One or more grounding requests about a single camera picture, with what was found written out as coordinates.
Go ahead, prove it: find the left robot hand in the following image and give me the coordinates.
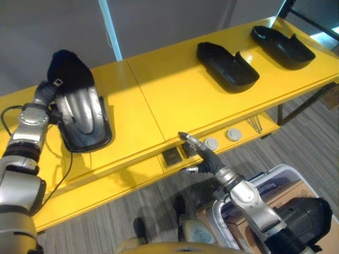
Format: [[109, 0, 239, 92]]
[[34, 78, 98, 136]]

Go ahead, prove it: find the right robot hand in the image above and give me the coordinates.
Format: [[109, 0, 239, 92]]
[[177, 131, 226, 177]]

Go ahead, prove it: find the yellow shelf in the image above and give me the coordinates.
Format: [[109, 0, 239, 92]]
[[0, 15, 339, 233]]

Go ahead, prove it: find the dark shelf leg brace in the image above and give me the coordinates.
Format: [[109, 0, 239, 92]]
[[276, 81, 337, 126]]

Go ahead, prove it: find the grey round disc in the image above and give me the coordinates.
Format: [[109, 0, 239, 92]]
[[204, 137, 220, 151], [225, 128, 243, 142]]

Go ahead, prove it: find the dark square plate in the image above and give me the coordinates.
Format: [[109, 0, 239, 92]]
[[162, 147, 184, 168], [181, 142, 199, 160]]

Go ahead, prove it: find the dark robot foot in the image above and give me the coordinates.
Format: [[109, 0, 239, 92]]
[[133, 216, 149, 244], [173, 195, 186, 221]]

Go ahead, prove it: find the brown wooden crate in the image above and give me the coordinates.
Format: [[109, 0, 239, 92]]
[[322, 84, 339, 110]]

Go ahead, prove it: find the light blue wall strip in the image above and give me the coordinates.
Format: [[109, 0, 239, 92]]
[[97, 0, 124, 62]]

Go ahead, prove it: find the black metal frame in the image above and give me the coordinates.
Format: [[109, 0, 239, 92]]
[[277, 0, 339, 43]]

